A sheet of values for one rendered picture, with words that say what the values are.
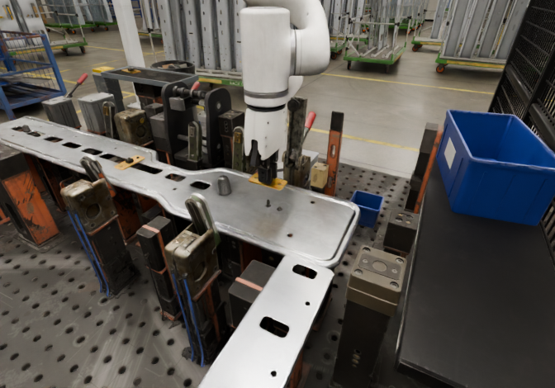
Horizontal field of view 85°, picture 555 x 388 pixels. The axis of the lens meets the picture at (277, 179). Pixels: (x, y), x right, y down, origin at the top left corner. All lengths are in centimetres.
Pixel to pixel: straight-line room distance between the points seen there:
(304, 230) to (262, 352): 27
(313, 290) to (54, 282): 82
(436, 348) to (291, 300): 21
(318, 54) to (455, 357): 49
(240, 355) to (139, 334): 47
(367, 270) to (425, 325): 10
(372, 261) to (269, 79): 35
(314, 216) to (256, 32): 39
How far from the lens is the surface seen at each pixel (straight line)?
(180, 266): 59
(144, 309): 96
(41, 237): 129
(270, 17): 54
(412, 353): 49
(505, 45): 767
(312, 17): 60
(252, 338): 50
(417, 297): 55
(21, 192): 121
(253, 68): 56
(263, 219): 69
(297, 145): 77
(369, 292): 52
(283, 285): 56
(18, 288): 120
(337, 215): 71
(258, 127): 58
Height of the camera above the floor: 143
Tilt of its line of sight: 32 degrees down
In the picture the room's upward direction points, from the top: straight up
